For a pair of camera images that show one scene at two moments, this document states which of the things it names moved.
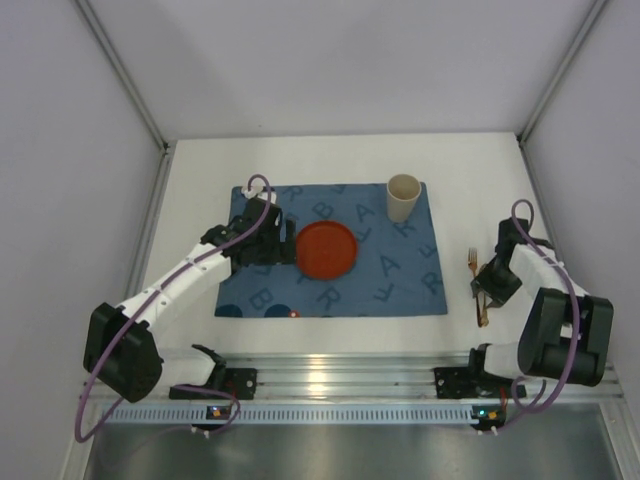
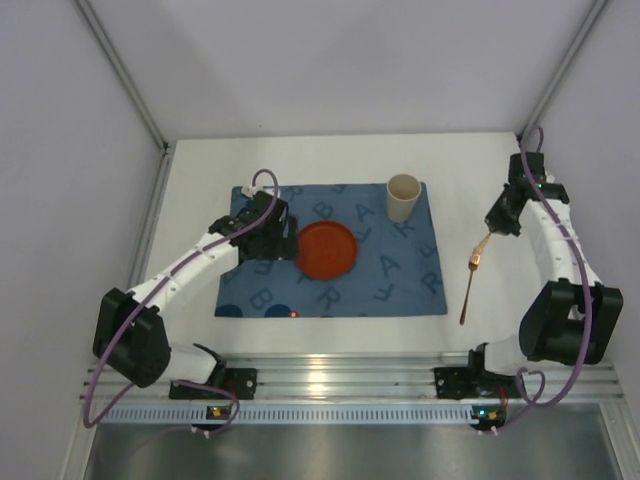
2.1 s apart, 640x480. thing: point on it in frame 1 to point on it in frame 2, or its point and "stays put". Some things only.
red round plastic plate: [326, 250] stays put
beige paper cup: [403, 191] stays put
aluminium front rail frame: [396, 378] stays put
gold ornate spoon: [483, 315] to [478, 250]
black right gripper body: [493, 286] to [500, 220]
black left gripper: [276, 240] stays put
